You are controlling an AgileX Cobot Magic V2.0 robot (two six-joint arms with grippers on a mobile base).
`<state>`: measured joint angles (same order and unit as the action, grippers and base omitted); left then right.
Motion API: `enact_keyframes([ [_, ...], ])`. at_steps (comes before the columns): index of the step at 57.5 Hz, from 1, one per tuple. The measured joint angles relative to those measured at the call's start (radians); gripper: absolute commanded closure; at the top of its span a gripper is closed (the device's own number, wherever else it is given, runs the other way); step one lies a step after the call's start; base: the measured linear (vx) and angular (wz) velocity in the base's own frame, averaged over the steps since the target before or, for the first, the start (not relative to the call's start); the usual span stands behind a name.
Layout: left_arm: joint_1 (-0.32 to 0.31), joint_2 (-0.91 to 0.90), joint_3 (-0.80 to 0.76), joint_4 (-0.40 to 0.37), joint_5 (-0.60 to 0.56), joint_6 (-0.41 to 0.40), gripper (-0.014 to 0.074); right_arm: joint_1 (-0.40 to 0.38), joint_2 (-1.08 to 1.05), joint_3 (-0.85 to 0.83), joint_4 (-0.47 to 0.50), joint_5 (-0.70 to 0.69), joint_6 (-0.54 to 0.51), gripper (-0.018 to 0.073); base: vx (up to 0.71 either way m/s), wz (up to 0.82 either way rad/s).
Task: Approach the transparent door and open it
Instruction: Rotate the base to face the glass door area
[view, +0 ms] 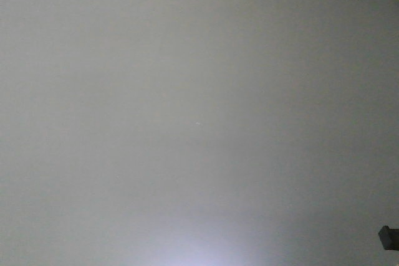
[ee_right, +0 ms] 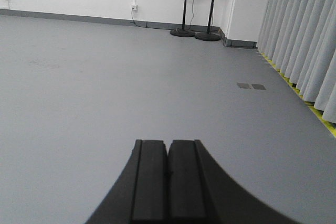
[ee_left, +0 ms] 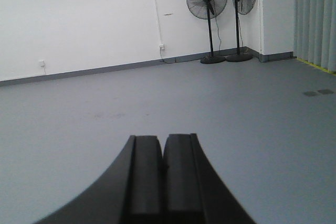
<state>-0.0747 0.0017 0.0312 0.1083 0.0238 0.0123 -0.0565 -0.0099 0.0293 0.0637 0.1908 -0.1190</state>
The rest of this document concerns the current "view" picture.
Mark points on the black gripper part at edge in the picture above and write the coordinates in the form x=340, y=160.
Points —
x=389, y=238

